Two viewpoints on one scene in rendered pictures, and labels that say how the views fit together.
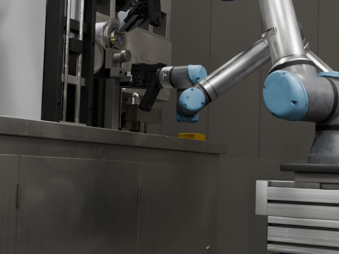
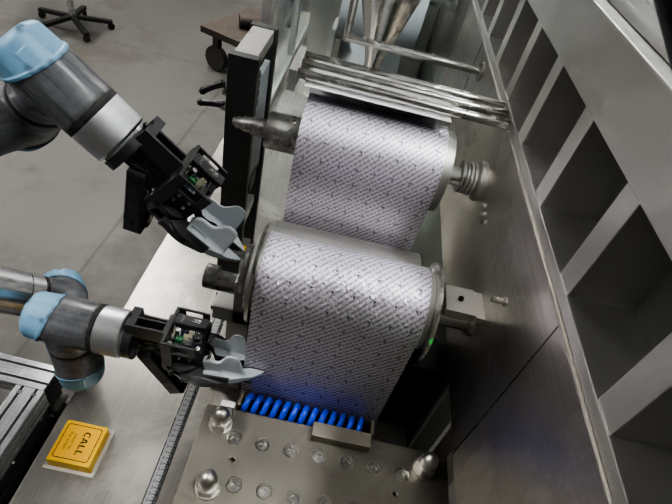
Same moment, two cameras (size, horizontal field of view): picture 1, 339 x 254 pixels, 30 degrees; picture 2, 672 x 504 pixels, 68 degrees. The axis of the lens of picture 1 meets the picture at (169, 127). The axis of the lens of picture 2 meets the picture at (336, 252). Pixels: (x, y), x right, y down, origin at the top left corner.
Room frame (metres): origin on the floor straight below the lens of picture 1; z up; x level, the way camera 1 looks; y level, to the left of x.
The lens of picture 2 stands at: (2.66, 0.00, 1.78)
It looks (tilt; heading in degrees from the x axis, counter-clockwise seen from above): 43 degrees down; 144
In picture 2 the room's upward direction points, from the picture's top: 16 degrees clockwise
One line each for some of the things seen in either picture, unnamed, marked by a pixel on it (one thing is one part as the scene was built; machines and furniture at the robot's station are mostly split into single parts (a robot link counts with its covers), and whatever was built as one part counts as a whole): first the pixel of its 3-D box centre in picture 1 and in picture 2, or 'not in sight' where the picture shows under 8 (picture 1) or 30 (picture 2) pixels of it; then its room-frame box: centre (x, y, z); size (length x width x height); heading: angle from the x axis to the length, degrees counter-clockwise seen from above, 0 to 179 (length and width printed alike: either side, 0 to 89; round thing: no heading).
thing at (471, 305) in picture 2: not in sight; (463, 303); (2.36, 0.46, 1.28); 0.06 x 0.05 x 0.02; 58
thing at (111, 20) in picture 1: (114, 39); (258, 272); (2.21, 0.20, 1.25); 0.15 x 0.01 x 0.15; 148
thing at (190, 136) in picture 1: (191, 137); (79, 445); (2.22, -0.08, 0.91); 0.07 x 0.07 x 0.02; 58
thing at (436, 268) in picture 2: not in sight; (425, 311); (2.34, 0.42, 1.25); 0.15 x 0.01 x 0.15; 148
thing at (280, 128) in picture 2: not in sight; (284, 133); (1.98, 0.32, 1.34); 0.06 x 0.06 x 0.06; 58
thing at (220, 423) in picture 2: (135, 99); (221, 417); (2.31, 0.13, 1.05); 0.04 x 0.04 x 0.04
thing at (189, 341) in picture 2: (149, 76); (168, 340); (2.20, 0.08, 1.12); 0.12 x 0.08 x 0.09; 58
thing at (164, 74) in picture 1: (168, 77); (118, 330); (2.15, 0.01, 1.11); 0.08 x 0.05 x 0.08; 148
